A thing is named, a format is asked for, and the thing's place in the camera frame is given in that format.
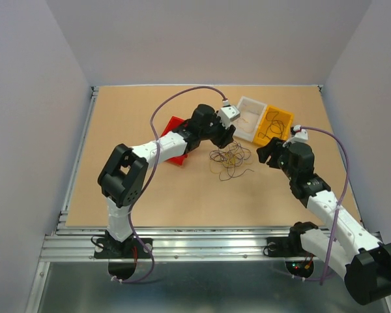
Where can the red plastic bin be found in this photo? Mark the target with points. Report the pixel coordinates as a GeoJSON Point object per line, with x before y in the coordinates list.
{"type": "Point", "coordinates": [172, 145]}

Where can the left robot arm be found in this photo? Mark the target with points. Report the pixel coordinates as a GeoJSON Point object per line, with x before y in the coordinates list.
{"type": "Point", "coordinates": [123, 175]}

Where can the yellow plastic bin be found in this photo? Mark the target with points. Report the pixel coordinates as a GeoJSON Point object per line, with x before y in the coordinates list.
{"type": "Point", "coordinates": [276, 122]}

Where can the aluminium mounting rail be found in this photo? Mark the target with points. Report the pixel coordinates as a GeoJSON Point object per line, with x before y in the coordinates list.
{"type": "Point", "coordinates": [169, 244]}

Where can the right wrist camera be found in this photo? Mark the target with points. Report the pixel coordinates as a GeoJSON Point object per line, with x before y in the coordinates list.
{"type": "Point", "coordinates": [297, 135]}

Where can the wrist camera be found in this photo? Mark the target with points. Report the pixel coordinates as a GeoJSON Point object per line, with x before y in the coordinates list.
{"type": "Point", "coordinates": [297, 135]}
{"type": "Point", "coordinates": [228, 114]}

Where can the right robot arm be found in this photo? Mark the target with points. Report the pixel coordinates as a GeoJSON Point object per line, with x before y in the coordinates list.
{"type": "Point", "coordinates": [361, 259]}

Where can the left aluminium side rail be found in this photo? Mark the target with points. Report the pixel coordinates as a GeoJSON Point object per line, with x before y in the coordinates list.
{"type": "Point", "coordinates": [66, 203]}

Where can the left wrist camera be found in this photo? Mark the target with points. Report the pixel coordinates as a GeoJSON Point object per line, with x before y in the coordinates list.
{"type": "Point", "coordinates": [228, 114]}

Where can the white plastic bin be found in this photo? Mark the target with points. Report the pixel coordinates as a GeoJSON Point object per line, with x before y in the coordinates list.
{"type": "Point", "coordinates": [251, 114]}

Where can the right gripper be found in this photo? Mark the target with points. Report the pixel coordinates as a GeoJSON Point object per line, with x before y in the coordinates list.
{"type": "Point", "coordinates": [275, 147]}

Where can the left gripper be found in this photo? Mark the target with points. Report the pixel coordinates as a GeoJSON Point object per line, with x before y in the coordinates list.
{"type": "Point", "coordinates": [223, 141]}

